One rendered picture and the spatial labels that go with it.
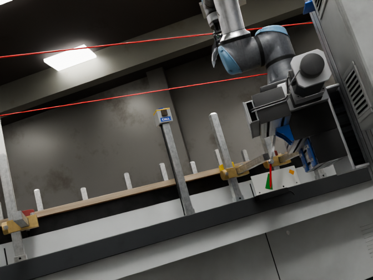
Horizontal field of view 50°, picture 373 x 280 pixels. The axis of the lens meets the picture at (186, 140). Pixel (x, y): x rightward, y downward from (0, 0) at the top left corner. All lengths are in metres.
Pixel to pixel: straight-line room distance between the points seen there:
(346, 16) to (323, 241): 1.65
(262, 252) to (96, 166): 5.32
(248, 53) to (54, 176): 6.36
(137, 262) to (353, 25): 1.30
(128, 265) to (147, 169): 5.16
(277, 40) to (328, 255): 1.35
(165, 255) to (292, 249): 0.79
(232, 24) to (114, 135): 5.83
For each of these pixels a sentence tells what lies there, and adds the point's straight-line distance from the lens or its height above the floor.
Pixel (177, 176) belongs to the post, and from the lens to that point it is 1.89.
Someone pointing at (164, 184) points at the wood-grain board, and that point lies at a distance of 2.04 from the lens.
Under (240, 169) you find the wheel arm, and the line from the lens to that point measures 1.95.
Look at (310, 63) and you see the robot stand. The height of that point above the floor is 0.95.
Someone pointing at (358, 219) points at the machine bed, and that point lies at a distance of 2.60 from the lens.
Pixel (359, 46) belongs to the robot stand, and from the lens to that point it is 0.97.
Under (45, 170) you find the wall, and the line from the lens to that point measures 7.68.
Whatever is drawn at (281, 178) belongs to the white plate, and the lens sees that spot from 2.10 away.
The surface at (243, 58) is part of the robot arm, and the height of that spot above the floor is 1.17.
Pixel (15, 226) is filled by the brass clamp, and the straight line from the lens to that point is 1.80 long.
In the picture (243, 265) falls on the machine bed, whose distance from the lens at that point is 2.20.
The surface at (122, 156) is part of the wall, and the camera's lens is 7.09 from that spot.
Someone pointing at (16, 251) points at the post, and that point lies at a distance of 1.80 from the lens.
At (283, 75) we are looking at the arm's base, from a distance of 1.47.
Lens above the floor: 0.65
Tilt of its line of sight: 12 degrees up
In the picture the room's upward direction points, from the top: 16 degrees counter-clockwise
